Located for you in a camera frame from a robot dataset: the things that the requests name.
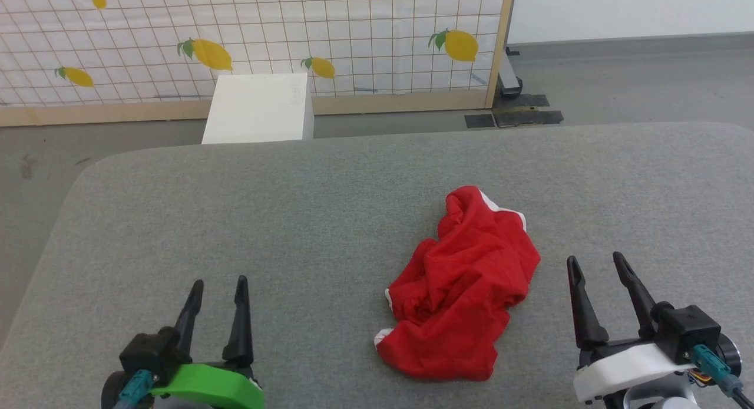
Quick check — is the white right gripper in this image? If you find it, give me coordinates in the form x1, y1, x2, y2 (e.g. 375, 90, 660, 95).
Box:
566, 251, 697, 405

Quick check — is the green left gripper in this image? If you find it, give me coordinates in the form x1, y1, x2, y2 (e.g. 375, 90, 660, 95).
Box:
150, 275, 266, 409

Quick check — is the red garment with white trim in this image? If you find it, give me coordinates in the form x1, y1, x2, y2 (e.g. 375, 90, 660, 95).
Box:
373, 186, 541, 381

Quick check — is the grey upholstered sofa cushion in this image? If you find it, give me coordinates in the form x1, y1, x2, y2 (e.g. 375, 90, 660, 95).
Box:
0, 123, 754, 409

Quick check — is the large black floor tape patch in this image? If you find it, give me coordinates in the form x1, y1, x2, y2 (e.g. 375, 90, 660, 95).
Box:
492, 93, 564, 128

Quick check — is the white rectangular box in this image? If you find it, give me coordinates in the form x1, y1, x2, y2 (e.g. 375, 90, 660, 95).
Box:
201, 73, 315, 145

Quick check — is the grey metal screen foot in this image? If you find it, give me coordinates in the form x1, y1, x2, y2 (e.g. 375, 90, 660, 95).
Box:
498, 47, 524, 99

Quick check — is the lemon-print wooden-framed screen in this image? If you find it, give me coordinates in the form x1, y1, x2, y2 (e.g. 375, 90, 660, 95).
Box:
0, 0, 517, 127

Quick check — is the teal-plug left gripper cable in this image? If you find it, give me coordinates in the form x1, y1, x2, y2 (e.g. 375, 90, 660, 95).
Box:
114, 370, 155, 409

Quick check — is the teal-plug gripper cable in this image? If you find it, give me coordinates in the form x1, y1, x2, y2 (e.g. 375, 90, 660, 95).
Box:
114, 370, 155, 409
688, 344, 754, 409

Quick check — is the teal-plug right gripper cable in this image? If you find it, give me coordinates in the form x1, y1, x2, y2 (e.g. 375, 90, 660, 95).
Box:
688, 344, 754, 409

